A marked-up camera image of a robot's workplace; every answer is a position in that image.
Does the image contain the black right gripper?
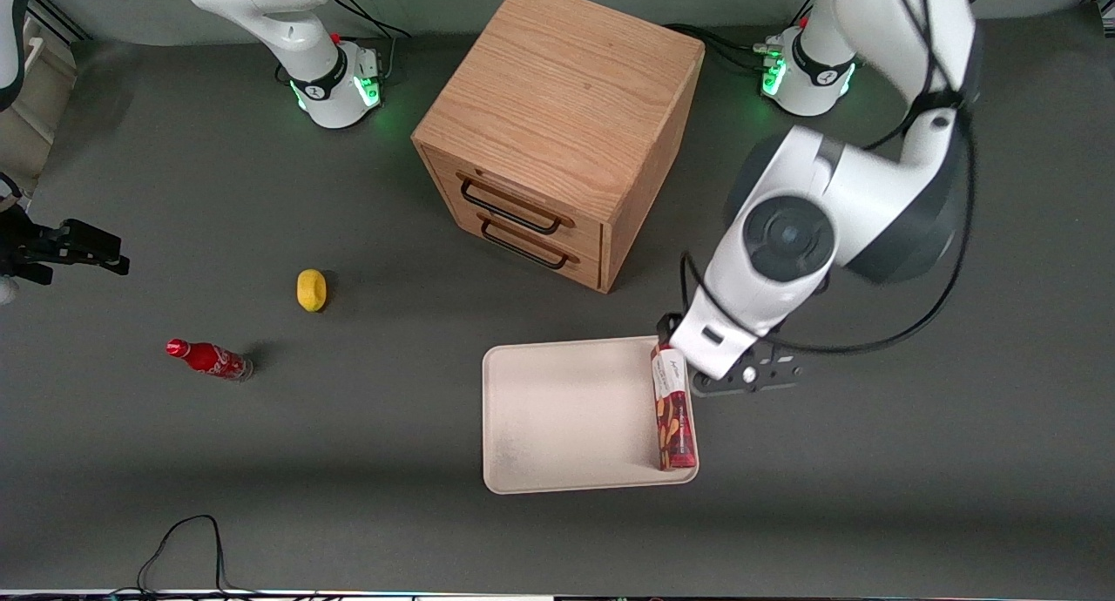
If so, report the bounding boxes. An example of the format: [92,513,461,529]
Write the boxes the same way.
[0,205,132,286]

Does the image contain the red cookie box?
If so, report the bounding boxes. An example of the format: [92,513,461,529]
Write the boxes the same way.
[650,342,699,472]

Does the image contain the beige box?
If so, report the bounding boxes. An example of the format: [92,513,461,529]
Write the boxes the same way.
[0,14,80,206]

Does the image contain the beige plastic tray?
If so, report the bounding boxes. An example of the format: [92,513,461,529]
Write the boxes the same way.
[482,334,700,496]

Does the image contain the red cola bottle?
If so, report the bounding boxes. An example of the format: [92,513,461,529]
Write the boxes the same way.
[166,338,254,382]

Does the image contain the wooden drawer front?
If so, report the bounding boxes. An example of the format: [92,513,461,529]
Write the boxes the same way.
[451,202,603,291]
[425,146,605,259]

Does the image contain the yellow lemon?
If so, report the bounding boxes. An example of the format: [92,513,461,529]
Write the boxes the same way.
[296,268,329,314]

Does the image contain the wooden drawer cabinet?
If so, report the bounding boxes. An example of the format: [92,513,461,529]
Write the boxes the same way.
[411,0,706,294]

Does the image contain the black metal drawer handle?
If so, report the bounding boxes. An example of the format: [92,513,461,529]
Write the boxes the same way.
[480,219,570,271]
[459,178,564,236]

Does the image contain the black cable loop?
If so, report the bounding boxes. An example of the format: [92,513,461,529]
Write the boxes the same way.
[109,514,262,598]

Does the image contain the black left base cables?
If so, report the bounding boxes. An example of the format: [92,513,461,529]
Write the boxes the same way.
[665,0,816,76]

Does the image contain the black base cables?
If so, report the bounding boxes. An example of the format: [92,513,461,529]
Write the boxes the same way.
[329,0,412,86]
[665,0,816,76]

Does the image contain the black right base cables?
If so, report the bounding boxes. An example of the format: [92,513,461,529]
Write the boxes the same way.
[329,0,412,86]

